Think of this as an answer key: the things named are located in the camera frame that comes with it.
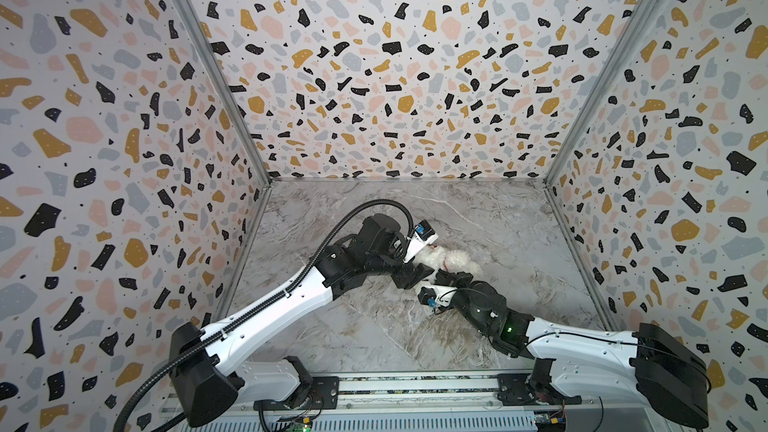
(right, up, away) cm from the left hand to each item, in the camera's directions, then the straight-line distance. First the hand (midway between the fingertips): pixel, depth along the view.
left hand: (431, 256), depth 69 cm
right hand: (+2, -2, +7) cm, 7 cm away
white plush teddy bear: (0, -1, 0) cm, 1 cm away
